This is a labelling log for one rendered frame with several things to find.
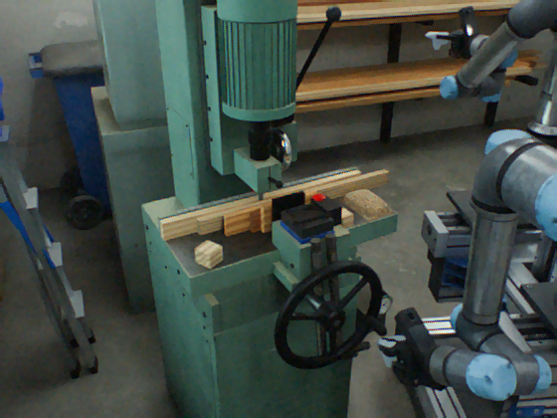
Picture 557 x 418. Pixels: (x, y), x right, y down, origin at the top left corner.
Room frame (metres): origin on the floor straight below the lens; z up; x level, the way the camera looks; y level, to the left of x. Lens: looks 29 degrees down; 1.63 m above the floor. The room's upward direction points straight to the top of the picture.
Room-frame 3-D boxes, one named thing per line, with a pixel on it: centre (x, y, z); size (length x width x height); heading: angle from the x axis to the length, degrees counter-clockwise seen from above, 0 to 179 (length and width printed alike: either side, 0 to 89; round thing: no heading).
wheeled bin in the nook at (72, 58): (2.95, 1.01, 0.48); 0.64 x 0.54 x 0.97; 113
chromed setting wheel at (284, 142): (1.43, 0.00, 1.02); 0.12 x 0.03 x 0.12; 29
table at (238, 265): (1.18, -0.03, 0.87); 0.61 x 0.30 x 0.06; 119
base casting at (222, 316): (1.36, 0.11, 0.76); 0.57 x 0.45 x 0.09; 29
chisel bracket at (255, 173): (1.27, 0.06, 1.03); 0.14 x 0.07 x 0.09; 29
